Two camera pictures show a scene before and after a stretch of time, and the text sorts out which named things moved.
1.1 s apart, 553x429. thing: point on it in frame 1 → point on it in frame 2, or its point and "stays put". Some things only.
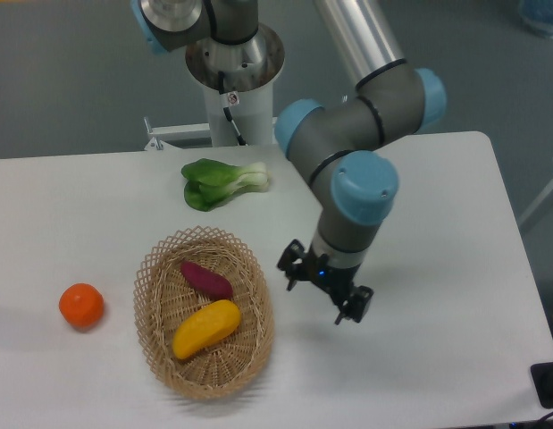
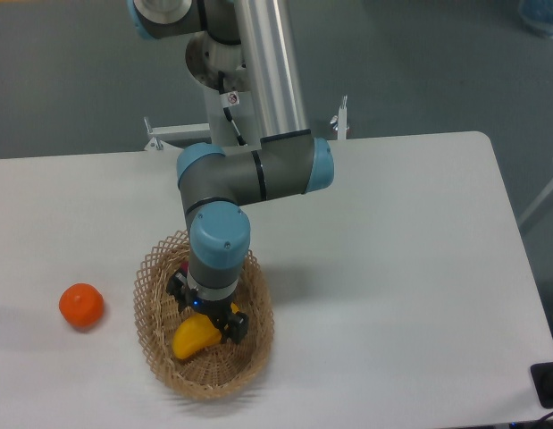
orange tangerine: x=81 y=305 stays put
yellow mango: x=207 y=324 stays put
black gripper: x=333 y=279 → x=237 y=325
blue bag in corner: x=545 y=15 stays put
